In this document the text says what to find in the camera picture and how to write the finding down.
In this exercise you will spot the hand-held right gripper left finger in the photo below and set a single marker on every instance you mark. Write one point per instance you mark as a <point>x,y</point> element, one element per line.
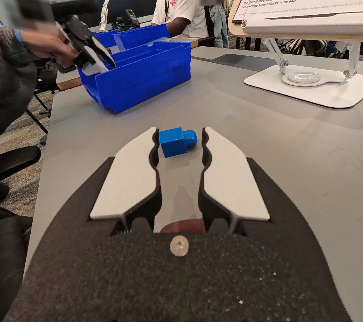
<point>124,185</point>

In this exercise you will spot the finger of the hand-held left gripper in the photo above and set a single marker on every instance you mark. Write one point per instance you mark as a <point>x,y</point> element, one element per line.
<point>92,66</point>
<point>102,50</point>

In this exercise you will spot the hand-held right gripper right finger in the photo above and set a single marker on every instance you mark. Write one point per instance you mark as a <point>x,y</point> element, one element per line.
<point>235,185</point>

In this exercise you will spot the blue plastic bin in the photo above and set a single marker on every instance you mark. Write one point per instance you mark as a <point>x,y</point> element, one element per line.
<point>141,35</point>
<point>141,86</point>

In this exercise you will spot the blue one-stud building block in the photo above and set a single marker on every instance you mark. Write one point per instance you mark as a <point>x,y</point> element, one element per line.
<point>173,143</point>

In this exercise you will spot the person's left forearm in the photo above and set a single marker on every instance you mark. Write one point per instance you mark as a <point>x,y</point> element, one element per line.
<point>11,86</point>

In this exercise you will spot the person's left hand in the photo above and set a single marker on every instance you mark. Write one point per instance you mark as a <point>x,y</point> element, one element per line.
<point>48,45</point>

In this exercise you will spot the black device with green light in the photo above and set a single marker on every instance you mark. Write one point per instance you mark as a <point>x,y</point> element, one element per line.
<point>66,68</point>

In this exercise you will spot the white document stand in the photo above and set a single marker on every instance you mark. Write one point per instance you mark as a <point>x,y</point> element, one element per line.
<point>312,92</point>

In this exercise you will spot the person's own dark clothing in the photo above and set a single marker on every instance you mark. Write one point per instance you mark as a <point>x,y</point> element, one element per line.
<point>11,256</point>

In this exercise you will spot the black white striped bag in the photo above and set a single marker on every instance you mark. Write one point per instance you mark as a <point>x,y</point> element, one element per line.
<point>297,48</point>

